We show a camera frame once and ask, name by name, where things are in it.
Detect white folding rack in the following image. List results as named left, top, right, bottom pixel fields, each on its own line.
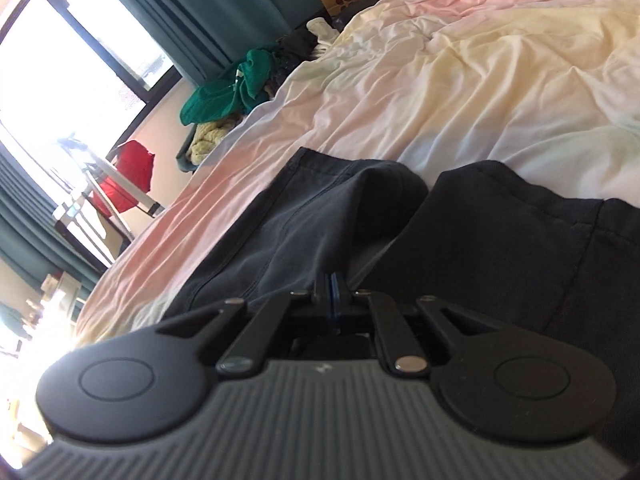
left=52, top=135, right=166, bottom=271

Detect pastel tie-dye bed blanket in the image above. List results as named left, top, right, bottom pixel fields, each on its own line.
left=75, top=0, right=640, bottom=346

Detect dark clothes pile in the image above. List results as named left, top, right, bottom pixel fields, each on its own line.
left=265, top=27, right=331, bottom=96

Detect white cloth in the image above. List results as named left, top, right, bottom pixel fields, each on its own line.
left=306, top=17, right=343, bottom=49

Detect teal curtain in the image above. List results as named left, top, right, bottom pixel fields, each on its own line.
left=80, top=0, right=366, bottom=93

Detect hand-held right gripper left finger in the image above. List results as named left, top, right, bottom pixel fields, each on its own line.
left=156, top=273, right=334, bottom=377

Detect dark navy pants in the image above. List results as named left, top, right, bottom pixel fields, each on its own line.
left=165, top=147, right=640, bottom=466

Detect yellow knitted garment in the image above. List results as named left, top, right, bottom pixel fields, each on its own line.
left=189, top=119, right=244, bottom=166

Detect red cloth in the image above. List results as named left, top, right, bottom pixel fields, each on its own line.
left=93, top=140, right=155, bottom=216

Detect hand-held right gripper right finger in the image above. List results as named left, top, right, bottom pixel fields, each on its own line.
left=332, top=273, right=482, bottom=377

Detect window frame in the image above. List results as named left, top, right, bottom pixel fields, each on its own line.
left=0, top=0, right=184, bottom=107

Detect green garment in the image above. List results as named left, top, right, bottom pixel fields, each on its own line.
left=180, top=47, right=281, bottom=127

